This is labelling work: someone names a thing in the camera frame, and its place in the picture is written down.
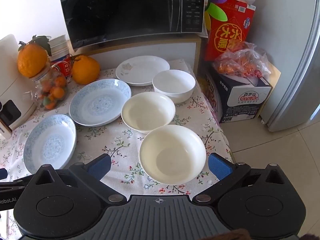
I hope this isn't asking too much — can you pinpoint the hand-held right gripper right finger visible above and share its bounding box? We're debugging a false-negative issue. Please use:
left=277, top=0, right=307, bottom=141
left=191, top=152, right=295, bottom=205

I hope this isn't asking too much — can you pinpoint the white rose print plate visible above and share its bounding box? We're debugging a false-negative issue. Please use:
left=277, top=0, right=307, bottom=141
left=115, top=56, right=170, bottom=87

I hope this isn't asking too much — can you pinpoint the cream white bowl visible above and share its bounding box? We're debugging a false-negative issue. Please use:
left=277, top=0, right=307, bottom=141
left=121, top=92, right=176, bottom=134
left=139, top=125, right=207, bottom=186

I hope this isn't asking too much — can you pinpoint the black white water carton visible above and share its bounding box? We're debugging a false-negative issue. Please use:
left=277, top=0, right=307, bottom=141
left=207, top=66, right=272, bottom=124

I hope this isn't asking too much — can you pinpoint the white air fryer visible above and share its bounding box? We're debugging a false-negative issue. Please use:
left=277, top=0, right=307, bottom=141
left=0, top=34, right=38, bottom=140

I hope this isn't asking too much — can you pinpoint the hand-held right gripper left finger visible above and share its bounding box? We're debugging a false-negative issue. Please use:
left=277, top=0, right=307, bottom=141
left=26, top=153, right=128, bottom=205

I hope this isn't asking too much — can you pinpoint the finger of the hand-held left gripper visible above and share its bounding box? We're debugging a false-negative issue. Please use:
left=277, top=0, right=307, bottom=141
left=0, top=168, right=33, bottom=193

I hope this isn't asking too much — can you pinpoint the large orange with leaves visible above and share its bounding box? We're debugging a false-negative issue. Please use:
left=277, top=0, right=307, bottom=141
left=17, top=35, right=52, bottom=78

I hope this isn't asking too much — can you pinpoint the silver refrigerator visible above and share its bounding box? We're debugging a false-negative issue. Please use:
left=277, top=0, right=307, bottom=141
left=259, top=0, right=320, bottom=132

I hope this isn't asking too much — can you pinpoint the black microwave oven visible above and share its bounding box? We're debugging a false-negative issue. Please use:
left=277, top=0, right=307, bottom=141
left=58, top=0, right=207, bottom=50

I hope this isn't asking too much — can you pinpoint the floral tablecloth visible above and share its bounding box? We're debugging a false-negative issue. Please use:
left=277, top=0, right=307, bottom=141
left=0, top=59, right=234, bottom=240

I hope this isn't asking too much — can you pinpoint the stack of paper cups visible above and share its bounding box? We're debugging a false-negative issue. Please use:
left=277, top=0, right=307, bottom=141
left=47, top=35, right=73, bottom=80

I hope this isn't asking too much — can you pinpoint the red gift box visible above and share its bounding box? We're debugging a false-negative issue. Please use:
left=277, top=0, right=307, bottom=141
left=204, top=0, right=257, bottom=62

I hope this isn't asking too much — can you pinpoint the blue patterned plate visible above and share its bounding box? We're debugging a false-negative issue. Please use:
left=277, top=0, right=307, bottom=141
left=69, top=79, right=132, bottom=127
left=23, top=114, right=77, bottom=175

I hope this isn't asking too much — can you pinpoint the glass jar of small oranges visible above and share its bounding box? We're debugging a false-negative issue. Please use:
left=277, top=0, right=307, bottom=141
left=24, top=64, right=69, bottom=112

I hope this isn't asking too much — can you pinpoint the plastic bag of small oranges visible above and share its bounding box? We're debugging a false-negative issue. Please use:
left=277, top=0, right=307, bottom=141
left=212, top=41, right=272, bottom=79

